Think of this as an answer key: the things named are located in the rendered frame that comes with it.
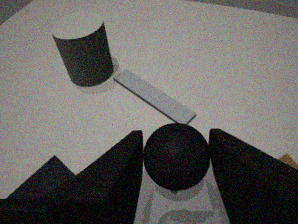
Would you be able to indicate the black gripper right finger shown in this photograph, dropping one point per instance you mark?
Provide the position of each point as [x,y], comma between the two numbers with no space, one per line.
[255,188]

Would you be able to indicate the grey flat bar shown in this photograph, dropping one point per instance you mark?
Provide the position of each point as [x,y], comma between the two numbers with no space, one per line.
[157,99]

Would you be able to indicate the brown cube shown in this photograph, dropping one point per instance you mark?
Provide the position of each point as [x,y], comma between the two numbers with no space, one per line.
[286,159]

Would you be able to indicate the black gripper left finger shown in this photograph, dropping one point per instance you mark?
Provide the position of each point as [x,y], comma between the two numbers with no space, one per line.
[106,192]

